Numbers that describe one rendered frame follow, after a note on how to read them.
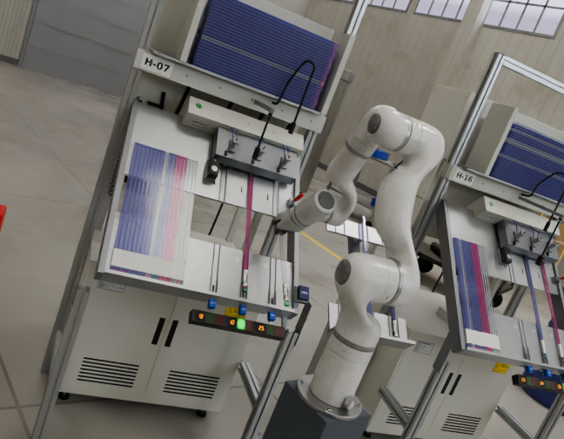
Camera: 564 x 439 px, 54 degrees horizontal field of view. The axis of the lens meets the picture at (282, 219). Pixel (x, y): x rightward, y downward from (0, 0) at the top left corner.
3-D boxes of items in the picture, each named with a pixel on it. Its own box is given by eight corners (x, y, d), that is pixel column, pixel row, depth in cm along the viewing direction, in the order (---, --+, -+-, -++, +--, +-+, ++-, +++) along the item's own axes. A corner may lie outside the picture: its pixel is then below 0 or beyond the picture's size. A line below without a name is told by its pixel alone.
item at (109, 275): (285, 319, 202) (294, 312, 196) (99, 280, 177) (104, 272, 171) (285, 315, 202) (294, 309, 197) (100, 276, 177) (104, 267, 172)
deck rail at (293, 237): (290, 320, 202) (298, 314, 198) (285, 319, 202) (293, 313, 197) (292, 161, 239) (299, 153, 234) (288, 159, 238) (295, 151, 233)
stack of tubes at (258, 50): (314, 111, 223) (339, 44, 217) (191, 64, 203) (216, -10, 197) (304, 105, 234) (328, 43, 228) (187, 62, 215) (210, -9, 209)
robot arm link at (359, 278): (383, 354, 147) (419, 273, 142) (325, 346, 139) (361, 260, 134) (360, 330, 158) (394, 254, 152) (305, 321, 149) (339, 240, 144)
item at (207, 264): (288, 313, 200) (292, 310, 198) (102, 273, 175) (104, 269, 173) (289, 265, 210) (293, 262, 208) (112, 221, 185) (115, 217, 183)
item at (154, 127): (287, 226, 221) (293, 220, 217) (120, 180, 196) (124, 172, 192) (289, 159, 238) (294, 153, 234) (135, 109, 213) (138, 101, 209)
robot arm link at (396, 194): (346, 296, 148) (394, 306, 156) (373, 303, 138) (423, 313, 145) (382, 116, 153) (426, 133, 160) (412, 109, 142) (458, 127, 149)
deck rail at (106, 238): (99, 280, 177) (104, 273, 172) (93, 279, 176) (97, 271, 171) (135, 109, 213) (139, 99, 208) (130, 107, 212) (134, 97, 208)
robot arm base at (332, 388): (373, 416, 153) (400, 358, 149) (326, 424, 141) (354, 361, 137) (330, 374, 167) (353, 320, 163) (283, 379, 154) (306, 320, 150)
